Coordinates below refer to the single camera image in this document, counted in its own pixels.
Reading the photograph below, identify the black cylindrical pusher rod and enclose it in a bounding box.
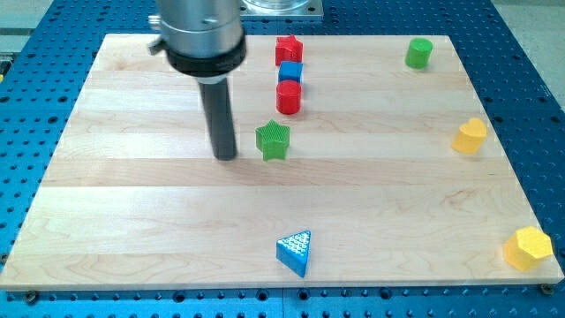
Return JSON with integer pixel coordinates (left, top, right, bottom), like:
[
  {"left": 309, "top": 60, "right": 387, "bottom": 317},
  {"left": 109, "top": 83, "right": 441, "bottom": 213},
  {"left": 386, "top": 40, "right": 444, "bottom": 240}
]
[{"left": 198, "top": 78, "right": 237, "bottom": 161}]

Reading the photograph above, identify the green star block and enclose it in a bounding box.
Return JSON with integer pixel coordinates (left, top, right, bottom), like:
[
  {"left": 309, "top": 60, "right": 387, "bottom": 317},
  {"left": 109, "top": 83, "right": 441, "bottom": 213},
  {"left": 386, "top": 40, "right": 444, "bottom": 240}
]
[{"left": 255, "top": 120, "right": 290, "bottom": 161}]

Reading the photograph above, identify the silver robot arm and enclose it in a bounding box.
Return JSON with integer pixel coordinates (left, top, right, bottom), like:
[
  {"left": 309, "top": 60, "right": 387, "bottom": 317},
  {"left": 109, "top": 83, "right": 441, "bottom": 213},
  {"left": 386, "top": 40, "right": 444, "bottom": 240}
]
[{"left": 148, "top": 0, "right": 246, "bottom": 161}]

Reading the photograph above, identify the red star block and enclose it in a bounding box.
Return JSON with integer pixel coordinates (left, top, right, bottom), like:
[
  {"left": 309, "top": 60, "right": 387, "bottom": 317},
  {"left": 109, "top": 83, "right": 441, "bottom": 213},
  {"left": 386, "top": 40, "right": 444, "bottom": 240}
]
[{"left": 275, "top": 34, "right": 304, "bottom": 66}]

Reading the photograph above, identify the red cylinder block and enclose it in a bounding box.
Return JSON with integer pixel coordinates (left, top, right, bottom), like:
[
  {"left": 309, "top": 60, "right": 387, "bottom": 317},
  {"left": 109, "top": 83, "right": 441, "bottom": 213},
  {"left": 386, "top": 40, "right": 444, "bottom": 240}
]
[{"left": 276, "top": 79, "right": 302, "bottom": 115}]

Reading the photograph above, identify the blue cube block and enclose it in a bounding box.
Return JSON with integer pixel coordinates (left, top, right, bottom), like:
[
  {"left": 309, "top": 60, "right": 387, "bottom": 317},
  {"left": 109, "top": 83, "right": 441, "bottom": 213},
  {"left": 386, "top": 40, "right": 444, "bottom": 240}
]
[{"left": 278, "top": 61, "right": 304, "bottom": 83}]

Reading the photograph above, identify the wooden board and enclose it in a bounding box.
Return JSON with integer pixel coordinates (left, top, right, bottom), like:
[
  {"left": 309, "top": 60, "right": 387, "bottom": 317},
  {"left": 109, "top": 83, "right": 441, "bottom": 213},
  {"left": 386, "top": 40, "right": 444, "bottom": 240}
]
[{"left": 1, "top": 34, "right": 563, "bottom": 291}]

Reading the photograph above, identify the blue triangle block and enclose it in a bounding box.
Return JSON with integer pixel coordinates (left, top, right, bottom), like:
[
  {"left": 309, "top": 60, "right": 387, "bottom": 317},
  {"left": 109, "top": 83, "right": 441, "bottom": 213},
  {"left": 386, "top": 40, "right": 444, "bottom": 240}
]
[{"left": 275, "top": 231, "right": 312, "bottom": 277}]

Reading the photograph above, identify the green cylinder block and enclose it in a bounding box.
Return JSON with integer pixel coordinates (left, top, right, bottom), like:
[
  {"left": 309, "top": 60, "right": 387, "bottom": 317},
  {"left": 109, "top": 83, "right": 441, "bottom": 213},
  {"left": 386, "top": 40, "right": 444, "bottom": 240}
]
[{"left": 404, "top": 37, "right": 433, "bottom": 69}]

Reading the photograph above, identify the yellow heart block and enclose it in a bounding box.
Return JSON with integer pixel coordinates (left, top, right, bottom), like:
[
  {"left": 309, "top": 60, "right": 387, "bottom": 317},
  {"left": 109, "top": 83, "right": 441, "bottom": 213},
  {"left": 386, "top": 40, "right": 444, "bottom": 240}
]
[{"left": 451, "top": 117, "right": 487, "bottom": 154}]

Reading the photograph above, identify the yellow hexagon block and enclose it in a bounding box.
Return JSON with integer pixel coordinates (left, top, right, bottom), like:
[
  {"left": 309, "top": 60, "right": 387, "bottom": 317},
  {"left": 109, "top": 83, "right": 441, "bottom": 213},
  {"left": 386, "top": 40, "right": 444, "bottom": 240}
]
[{"left": 502, "top": 226, "right": 554, "bottom": 271}]

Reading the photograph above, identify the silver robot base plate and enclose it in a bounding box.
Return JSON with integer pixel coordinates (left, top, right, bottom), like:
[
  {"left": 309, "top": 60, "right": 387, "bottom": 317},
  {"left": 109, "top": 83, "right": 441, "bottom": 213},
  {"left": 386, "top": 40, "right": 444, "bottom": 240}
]
[{"left": 239, "top": 0, "right": 324, "bottom": 21}]

